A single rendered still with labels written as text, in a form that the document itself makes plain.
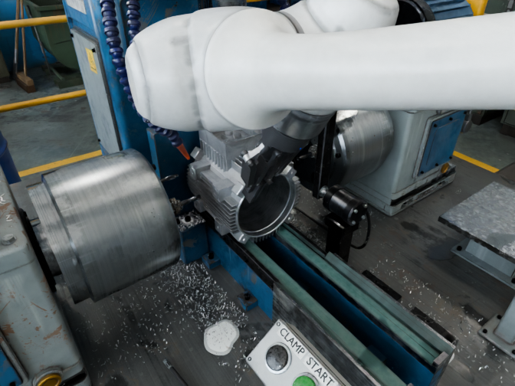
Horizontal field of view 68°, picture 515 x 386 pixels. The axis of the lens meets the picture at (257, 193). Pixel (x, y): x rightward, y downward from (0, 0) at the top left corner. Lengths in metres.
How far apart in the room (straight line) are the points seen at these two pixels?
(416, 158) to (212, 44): 0.91
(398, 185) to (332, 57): 0.91
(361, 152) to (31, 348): 0.76
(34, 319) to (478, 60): 0.64
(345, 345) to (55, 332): 0.48
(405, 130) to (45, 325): 0.89
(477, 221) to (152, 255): 0.77
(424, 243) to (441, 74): 0.91
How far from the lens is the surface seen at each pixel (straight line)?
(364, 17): 0.42
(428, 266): 1.08
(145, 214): 0.68
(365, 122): 0.97
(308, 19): 0.43
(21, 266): 0.62
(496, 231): 1.07
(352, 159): 0.94
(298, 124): 0.52
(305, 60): 0.28
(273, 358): 0.52
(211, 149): 0.85
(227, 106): 0.33
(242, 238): 0.83
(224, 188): 0.78
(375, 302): 0.80
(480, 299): 1.06
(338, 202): 0.83
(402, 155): 1.10
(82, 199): 0.68
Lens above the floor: 1.51
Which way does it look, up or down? 35 degrees down
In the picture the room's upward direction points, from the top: straight up
